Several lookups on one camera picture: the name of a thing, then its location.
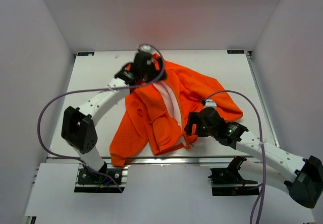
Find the blue label sticker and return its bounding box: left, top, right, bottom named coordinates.
left=77, top=51, right=94, bottom=57
left=227, top=49, right=245, bottom=54

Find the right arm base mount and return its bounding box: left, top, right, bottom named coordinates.
left=208, top=156, right=260, bottom=196

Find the blue label sticker left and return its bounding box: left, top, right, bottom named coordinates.
left=77, top=51, right=94, bottom=57

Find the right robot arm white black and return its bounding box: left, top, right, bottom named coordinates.
left=185, top=107, right=322, bottom=209

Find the blue label sticker right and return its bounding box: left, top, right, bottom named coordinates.
left=227, top=49, right=245, bottom=54

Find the aluminium table edge rail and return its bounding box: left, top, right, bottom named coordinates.
left=46, top=156, right=260, bottom=165

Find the orange jacket with pink lining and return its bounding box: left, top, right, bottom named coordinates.
left=110, top=62, right=243, bottom=167

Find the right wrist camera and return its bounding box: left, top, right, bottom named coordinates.
left=203, top=98, right=217, bottom=109

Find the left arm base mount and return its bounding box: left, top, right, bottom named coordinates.
left=74, top=166, right=127, bottom=194

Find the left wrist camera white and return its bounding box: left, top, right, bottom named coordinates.
left=137, top=44, right=153, bottom=54

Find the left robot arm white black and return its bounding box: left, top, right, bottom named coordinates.
left=61, top=50, right=167, bottom=183

